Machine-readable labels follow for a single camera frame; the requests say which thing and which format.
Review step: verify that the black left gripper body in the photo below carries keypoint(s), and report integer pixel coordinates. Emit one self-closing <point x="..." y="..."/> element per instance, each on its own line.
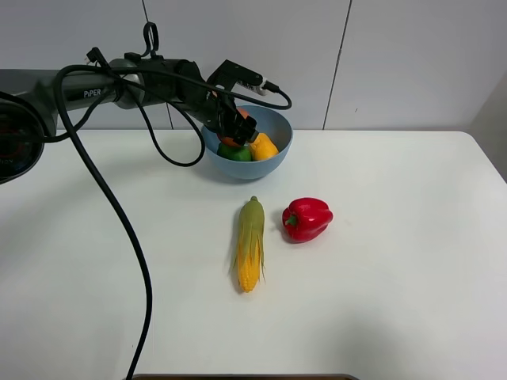
<point x="200" y="103"/>

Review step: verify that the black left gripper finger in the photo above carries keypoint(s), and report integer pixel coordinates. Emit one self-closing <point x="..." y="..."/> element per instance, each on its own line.
<point x="240" y="127"/>

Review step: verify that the red yellow pomegranate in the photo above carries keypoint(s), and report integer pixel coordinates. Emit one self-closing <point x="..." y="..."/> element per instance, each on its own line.
<point x="221" y="127"/>

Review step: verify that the green lime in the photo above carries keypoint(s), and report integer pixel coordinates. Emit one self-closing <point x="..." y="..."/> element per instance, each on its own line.
<point x="234" y="153"/>

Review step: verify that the yellow mango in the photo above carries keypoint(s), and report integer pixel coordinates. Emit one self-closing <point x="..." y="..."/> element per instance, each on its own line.
<point x="262" y="148"/>

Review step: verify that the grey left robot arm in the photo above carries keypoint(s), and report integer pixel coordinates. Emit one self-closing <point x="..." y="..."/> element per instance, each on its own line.
<point x="31" y="100"/>

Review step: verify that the blue plastic bowl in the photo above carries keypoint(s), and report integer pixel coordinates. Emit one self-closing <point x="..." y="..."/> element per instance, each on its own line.
<point x="269" y="121"/>

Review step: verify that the red bell pepper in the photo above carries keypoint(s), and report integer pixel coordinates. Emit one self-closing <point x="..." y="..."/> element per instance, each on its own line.
<point x="306" y="218"/>

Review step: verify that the corn cob with husk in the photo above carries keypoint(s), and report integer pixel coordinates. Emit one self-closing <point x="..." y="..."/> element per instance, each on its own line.
<point x="248" y="258"/>

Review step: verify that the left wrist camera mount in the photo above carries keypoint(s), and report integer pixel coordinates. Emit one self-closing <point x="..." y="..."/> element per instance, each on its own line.
<point x="229" y="74"/>

